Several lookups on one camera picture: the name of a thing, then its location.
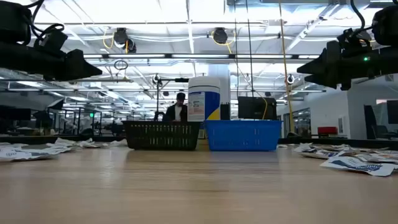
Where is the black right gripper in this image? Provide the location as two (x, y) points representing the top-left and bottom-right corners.
(296, 40), (398, 91)

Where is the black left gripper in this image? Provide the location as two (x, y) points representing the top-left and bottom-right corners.
(0, 42), (103, 82)

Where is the white green striped packet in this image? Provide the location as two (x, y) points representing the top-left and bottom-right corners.
(76, 138), (105, 149)
(104, 139), (129, 148)

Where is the brown-edged packet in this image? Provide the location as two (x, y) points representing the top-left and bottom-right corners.
(340, 148), (363, 156)

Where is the large white blue-print packet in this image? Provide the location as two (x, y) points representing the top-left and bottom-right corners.
(0, 145), (73, 163)
(319, 155), (398, 178)

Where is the white disinfecting wipes canister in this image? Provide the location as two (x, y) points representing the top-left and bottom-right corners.
(187, 76), (221, 123)

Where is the red box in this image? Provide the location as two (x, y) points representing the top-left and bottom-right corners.
(317, 126), (339, 136)

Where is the black monitor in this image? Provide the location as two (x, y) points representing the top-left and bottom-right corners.
(0, 106), (32, 122)
(238, 96), (278, 121)
(386, 100), (398, 125)

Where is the black plastic basket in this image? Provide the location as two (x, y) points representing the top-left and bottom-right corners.
(121, 120), (202, 151)

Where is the blue plastic basket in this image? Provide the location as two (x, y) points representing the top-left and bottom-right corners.
(203, 119), (283, 152)

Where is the person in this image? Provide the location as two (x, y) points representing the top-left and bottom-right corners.
(162, 92), (188, 122)

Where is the black partition panel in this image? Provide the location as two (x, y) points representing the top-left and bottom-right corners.
(220, 102), (231, 121)

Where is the long ceiling light bar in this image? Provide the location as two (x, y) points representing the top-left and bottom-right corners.
(83, 54), (321, 60)

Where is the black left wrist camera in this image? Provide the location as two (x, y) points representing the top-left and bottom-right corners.
(33, 29), (68, 57)

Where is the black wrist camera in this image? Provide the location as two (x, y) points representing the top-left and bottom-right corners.
(33, 29), (68, 57)
(337, 27), (373, 50)

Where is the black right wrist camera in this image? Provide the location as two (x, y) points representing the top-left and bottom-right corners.
(337, 27), (373, 50)

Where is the thick yellow hanging cable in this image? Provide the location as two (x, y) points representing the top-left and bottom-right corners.
(278, 0), (295, 134)

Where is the hanging black cable loop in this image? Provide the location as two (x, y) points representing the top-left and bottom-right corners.
(113, 59), (129, 71)

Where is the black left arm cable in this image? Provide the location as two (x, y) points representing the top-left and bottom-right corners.
(23, 0), (65, 41)

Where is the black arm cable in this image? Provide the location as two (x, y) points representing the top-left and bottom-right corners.
(350, 0), (374, 32)
(23, 0), (65, 41)

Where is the black ceiling cord reel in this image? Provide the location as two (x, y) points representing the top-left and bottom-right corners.
(212, 27), (229, 45)
(112, 27), (137, 54)

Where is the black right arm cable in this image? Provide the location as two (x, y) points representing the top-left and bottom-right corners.
(350, 0), (374, 32)

